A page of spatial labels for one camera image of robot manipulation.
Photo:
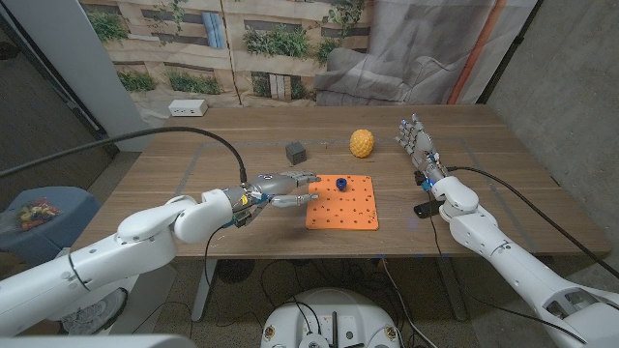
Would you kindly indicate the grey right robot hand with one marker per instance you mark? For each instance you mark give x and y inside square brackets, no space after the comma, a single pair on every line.
[423,147]

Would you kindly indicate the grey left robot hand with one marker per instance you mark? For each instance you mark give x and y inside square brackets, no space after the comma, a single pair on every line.
[266,186]

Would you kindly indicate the blue peg toy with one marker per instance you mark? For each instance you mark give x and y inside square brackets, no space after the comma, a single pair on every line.
[341,183]

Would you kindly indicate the orange pegboard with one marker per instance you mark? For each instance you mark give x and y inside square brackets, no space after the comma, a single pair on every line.
[343,212]

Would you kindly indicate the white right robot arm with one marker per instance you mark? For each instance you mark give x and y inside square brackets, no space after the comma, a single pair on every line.
[508,263]

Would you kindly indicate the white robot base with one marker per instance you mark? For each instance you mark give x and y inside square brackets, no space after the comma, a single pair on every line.
[333,314]

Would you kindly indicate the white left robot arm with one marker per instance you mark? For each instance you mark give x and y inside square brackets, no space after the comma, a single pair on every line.
[121,251]

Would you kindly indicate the dark grey block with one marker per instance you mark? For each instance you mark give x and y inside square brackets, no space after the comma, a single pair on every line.
[295,153]

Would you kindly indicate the yellow pineapple toy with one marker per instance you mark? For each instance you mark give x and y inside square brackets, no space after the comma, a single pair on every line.
[362,143]

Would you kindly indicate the black phone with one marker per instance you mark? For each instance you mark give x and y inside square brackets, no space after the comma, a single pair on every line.
[425,210]

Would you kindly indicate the black round fan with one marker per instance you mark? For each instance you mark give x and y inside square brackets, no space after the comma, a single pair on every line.
[235,271]

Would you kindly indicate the white power strip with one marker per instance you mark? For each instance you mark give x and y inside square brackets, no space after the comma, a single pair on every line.
[187,107]

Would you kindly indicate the printed fabric backdrop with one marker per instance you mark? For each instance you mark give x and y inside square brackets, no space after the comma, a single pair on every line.
[290,72]

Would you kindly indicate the white table leg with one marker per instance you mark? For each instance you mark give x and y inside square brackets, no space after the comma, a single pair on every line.
[453,295]
[200,295]

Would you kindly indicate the blue-grey stool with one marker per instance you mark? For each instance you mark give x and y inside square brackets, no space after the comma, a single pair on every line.
[72,212]

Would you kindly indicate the white robot torso shell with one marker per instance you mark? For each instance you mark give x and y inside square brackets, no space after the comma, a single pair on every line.
[97,342]

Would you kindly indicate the bag of colourful toys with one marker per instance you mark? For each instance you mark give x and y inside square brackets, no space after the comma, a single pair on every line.
[36,215]

